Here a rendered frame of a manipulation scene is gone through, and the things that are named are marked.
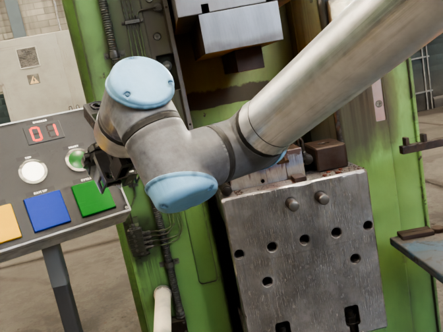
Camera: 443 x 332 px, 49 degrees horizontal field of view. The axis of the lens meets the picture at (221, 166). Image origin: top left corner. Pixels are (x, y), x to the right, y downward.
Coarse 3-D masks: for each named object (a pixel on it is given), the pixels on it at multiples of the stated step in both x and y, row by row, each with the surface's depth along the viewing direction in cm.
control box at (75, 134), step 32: (0, 128) 105; (64, 128) 110; (0, 160) 102; (32, 160) 104; (64, 160) 107; (0, 192) 99; (32, 192) 101; (64, 192) 104; (64, 224) 101; (96, 224) 105; (0, 256) 96
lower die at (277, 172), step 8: (288, 152) 125; (296, 152) 126; (296, 160) 126; (272, 168) 126; (280, 168) 126; (288, 168) 126; (296, 168) 126; (304, 168) 127; (248, 176) 125; (256, 176) 125; (264, 176) 126; (272, 176) 126; (280, 176) 126; (288, 176) 126; (232, 184) 125; (240, 184) 125; (248, 184) 126; (256, 184) 126
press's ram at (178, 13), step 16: (176, 0) 116; (192, 0) 116; (208, 0) 117; (224, 0) 117; (240, 0) 117; (256, 0) 118; (272, 0) 119; (288, 0) 123; (176, 16) 121; (192, 16) 119; (176, 32) 150
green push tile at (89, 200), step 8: (80, 184) 105; (88, 184) 106; (80, 192) 104; (88, 192) 105; (96, 192) 106; (104, 192) 106; (80, 200) 104; (88, 200) 104; (96, 200) 105; (104, 200) 106; (112, 200) 106; (80, 208) 103; (88, 208) 104; (96, 208) 104; (104, 208) 105; (112, 208) 106
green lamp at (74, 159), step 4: (76, 152) 109; (80, 152) 109; (72, 156) 108; (76, 156) 108; (80, 156) 108; (72, 160) 107; (76, 160) 108; (80, 160) 108; (72, 164) 107; (76, 164) 107; (80, 164) 108; (80, 168) 107
